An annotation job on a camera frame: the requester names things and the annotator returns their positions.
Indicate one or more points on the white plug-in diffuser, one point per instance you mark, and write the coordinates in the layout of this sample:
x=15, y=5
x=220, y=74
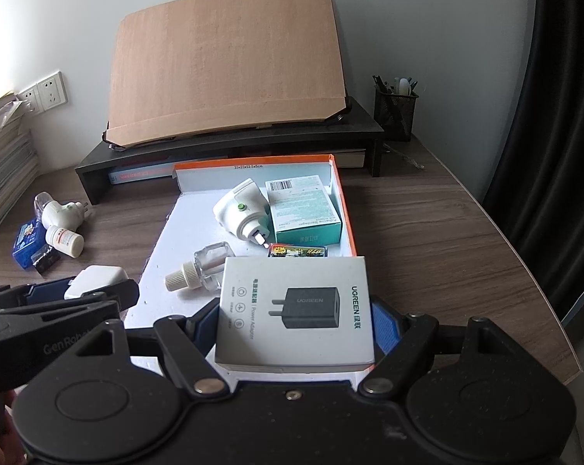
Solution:
x=244, y=212

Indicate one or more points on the blue tin box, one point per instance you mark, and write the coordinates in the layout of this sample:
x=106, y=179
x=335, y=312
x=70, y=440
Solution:
x=30, y=244

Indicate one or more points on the pen on table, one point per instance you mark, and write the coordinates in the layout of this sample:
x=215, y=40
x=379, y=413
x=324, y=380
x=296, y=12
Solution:
x=405, y=158

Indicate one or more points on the white pill bottle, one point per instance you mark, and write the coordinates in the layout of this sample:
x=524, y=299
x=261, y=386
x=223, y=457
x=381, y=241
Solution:
x=65, y=241

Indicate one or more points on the black monitor riser shelf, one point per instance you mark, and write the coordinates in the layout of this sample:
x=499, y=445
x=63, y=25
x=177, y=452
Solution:
x=352, y=129

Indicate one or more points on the orange white box lid tray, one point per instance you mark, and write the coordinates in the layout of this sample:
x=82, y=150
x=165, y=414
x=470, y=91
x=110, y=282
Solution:
x=191, y=225

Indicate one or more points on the teal white carton box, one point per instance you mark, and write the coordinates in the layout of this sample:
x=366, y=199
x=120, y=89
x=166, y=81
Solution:
x=302, y=212

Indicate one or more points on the white usb charger cube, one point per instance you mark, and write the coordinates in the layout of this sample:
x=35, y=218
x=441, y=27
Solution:
x=92, y=278

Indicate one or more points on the playing cards pack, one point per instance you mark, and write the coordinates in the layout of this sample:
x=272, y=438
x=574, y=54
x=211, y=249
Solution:
x=284, y=250

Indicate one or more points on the book under riser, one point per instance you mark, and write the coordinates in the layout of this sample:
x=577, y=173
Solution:
x=125, y=175

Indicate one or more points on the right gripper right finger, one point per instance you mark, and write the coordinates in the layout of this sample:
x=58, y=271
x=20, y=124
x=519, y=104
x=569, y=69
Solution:
x=463, y=392

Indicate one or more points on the black mesh pen holder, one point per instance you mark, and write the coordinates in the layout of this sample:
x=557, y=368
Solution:
x=394, y=107

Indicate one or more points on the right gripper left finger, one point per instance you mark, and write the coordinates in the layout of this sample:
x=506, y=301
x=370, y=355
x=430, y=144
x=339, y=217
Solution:
x=116, y=394

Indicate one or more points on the white diffuser with bottle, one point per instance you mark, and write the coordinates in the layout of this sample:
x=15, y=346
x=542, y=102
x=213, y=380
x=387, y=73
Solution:
x=53, y=214

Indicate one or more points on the white charger retail box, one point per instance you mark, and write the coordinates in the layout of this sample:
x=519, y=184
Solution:
x=295, y=315

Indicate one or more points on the small black shiny block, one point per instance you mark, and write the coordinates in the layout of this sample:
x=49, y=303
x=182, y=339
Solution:
x=45, y=258

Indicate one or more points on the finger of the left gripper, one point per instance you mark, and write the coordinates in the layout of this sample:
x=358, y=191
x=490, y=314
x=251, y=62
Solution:
x=33, y=293
x=116, y=298

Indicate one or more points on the stack of books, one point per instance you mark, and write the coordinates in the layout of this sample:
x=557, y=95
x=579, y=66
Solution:
x=19, y=163

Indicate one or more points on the wooden book stand board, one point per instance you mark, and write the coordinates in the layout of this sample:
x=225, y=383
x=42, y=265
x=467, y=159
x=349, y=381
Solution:
x=194, y=66

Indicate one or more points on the clear glass refill bottle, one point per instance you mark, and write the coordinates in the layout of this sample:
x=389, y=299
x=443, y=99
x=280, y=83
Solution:
x=204, y=271

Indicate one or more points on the white wall socket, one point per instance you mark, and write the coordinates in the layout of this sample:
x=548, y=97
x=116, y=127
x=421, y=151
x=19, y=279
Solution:
x=51, y=91

